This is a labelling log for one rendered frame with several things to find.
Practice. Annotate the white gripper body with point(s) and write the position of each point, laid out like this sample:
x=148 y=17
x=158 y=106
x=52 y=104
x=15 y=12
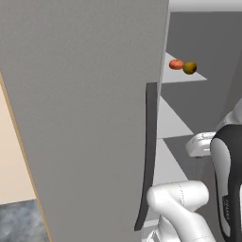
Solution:
x=199 y=145

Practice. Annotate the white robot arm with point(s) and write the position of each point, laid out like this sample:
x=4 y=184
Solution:
x=179 y=201

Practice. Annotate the pale grey fridge shelf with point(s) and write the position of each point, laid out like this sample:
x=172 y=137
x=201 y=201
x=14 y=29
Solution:
x=170 y=123
x=176 y=76
x=165 y=167

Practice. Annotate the yellow-brown round fruit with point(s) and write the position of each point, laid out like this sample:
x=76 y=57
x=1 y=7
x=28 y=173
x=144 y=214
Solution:
x=189 y=68

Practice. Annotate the red-orange round fruit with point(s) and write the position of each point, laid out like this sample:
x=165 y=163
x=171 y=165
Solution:
x=176 y=64

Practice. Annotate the grey fridge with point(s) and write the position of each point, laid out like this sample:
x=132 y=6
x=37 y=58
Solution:
x=201 y=38

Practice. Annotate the grey fridge door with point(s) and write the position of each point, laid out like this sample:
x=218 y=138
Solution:
x=82 y=110

